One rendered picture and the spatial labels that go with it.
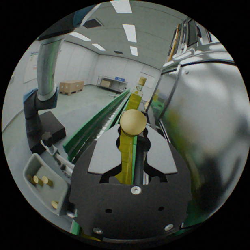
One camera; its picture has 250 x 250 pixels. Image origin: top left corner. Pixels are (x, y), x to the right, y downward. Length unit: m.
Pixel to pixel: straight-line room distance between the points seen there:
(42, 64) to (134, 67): 6.02
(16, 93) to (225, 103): 3.76
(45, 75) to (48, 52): 0.09
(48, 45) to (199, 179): 0.40
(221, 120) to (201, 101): 0.08
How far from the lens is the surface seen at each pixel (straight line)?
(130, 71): 6.11
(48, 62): 0.28
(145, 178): 0.41
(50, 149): 0.20
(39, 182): 0.41
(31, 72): 3.68
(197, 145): 0.17
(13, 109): 3.69
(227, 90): 0.18
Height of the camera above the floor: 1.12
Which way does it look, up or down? 30 degrees down
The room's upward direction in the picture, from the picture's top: 21 degrees clockwise
